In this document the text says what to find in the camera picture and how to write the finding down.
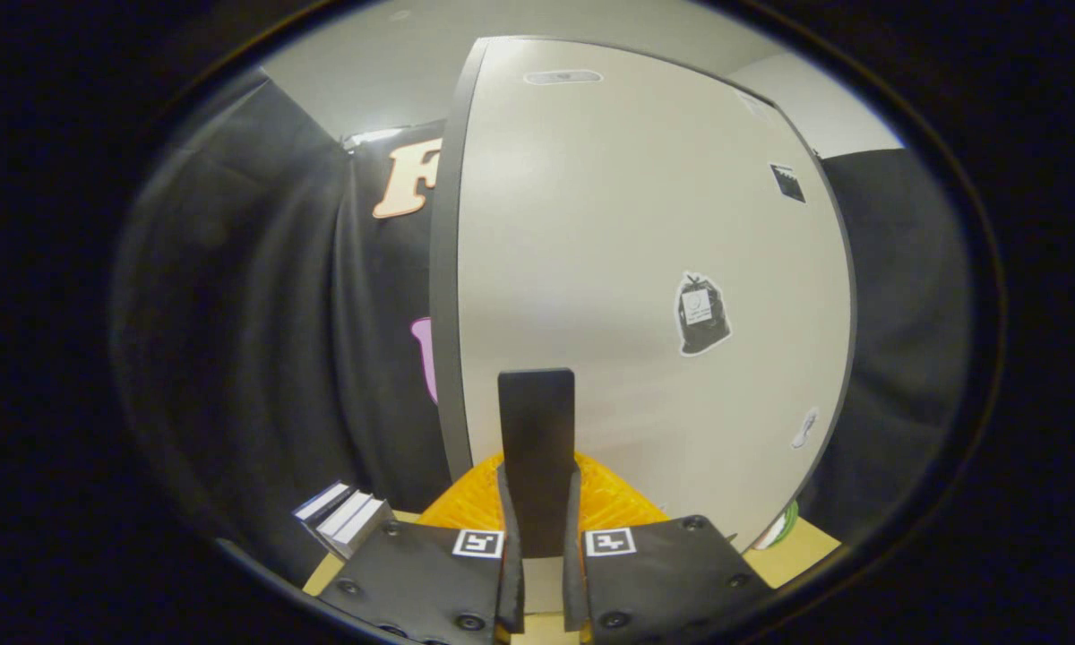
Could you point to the grey shoe cabinet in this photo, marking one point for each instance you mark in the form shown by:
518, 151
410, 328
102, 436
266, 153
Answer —
443, 269

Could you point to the dark blue book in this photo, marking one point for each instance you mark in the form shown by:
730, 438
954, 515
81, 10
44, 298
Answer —
318, 503

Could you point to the watermelon slice plush toy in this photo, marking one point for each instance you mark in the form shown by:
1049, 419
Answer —
781, 528

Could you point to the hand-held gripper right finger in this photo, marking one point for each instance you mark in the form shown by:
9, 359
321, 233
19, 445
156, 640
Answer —
557, 421

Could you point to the grey cover book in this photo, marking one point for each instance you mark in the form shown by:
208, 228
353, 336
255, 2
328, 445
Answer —
365, 530

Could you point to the white spine book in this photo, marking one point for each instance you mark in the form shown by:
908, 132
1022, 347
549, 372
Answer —
345, 515

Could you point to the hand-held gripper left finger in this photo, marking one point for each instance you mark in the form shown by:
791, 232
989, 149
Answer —
518, 421

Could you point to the black backdrop cloth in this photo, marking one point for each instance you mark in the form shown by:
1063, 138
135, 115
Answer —
260, 313

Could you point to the beige shoe cabinet door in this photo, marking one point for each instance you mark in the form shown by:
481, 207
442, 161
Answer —
609, 233

